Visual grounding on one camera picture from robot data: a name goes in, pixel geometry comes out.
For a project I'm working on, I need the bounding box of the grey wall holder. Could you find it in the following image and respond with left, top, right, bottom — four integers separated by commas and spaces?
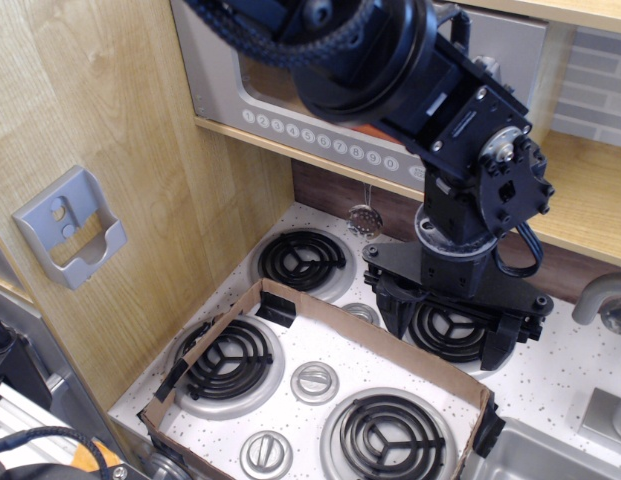
12, 165, 128, 290

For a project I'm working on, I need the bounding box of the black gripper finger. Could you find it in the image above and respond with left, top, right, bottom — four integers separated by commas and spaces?
481, 314, 525, 371
374, 274, 424, 339

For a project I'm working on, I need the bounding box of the front grey stove knob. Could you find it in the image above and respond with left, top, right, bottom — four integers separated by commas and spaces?
239, 430, 293, 480

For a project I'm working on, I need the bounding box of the grey toy microwave door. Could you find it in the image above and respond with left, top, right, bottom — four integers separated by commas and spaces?
171, 1, 550, 193

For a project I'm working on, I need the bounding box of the small middle grey knob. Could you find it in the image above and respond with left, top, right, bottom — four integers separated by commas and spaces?
342, 303, 380, 326

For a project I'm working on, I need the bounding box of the orange toy carrot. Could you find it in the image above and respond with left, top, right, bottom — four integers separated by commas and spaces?
353, 124, 397, 143

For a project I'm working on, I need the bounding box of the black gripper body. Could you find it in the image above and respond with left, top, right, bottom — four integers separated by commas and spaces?
362, 242, 553, 342

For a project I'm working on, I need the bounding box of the centre grey stove knob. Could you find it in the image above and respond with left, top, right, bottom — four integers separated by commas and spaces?
290, 361, 340, 405

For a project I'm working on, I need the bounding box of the steel toy sink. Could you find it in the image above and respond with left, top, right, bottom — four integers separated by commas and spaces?
461, 418, 621, 480

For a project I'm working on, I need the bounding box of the front left black burner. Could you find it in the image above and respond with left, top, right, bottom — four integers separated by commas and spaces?
175, 315, 285, 420

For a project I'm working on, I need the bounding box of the brown cardboard frame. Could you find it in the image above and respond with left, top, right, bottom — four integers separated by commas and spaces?
140, 280, 504, 479

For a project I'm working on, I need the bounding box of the back right black burner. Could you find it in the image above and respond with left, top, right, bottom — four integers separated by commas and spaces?
402, 304, 494, 380

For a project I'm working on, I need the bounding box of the black braided cable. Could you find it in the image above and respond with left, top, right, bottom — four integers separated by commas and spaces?
0, 426, 122, 480

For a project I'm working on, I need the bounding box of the hanging silver skimmer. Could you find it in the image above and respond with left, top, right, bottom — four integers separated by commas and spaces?
347, 184, 384, 240

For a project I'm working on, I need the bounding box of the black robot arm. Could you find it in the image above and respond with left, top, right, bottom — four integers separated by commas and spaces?
189, 1, 554, 371

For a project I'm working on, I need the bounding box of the back left black burner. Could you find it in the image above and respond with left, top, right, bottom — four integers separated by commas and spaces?
248, 228, 356, 303

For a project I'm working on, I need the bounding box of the black burner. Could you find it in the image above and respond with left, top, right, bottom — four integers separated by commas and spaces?
175, 315, 285, 420
248, 228, 356, 303
402, 304, 494, 380
319, 387, 458, 480

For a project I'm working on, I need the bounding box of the front right black burner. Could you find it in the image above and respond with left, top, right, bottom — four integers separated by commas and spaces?
319, 387, 458, 480

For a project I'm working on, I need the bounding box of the grey toy faucet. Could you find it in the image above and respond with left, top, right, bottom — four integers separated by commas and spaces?
572, 273, 621, 335

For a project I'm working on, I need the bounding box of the grey faucet base block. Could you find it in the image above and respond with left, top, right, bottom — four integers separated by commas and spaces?
579, 388, 621, 454

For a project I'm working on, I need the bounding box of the grey stove knob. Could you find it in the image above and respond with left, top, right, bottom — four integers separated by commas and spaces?
239, 430, 293, 480
290, 361, 340, 405

